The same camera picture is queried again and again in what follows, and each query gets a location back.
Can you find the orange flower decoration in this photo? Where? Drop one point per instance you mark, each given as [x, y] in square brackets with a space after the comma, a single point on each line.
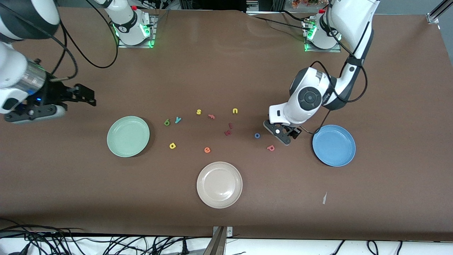
[304, 3]

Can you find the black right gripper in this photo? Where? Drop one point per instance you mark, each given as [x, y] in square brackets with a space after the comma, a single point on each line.
[55, 92]

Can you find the brown table cover sheet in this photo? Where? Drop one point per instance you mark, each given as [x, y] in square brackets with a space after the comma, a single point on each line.
[226, 71]

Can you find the pink letter p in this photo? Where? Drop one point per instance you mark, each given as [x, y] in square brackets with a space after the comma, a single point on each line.
[269, 147]

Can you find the grey metal bar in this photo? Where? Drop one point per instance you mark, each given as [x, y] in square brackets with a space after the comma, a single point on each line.
[216, 244]

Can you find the white tape scrap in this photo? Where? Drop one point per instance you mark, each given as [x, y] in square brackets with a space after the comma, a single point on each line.
[324, 199]

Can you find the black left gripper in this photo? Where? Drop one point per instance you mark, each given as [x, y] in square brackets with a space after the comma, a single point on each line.
[293, 131]

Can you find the beige plate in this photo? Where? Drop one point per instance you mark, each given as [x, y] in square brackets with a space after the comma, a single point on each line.
[219, 184]

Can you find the green plate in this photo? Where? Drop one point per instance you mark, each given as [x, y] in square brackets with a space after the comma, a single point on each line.
[127, 136]

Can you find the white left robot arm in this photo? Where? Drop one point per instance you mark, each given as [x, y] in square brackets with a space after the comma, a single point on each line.
[354, 21]

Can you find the red letter k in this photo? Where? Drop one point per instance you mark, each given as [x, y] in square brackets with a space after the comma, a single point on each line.
[228, 132]

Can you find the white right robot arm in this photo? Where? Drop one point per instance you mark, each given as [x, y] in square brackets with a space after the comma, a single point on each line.
[127, 24]

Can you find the metal table edge bracket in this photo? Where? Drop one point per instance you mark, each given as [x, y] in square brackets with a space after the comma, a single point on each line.
[229, 231]

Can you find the teal letter y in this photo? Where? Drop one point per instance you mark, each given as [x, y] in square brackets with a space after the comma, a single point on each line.
[177, 119]

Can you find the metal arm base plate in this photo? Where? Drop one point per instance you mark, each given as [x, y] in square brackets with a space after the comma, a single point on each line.
[134, 46]
[322, 50]

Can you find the blue plate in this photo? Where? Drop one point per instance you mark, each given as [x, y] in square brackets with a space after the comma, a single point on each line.
[334, 145]

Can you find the aluminium frame profile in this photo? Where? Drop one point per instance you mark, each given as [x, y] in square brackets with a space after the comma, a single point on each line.
[433, 16]

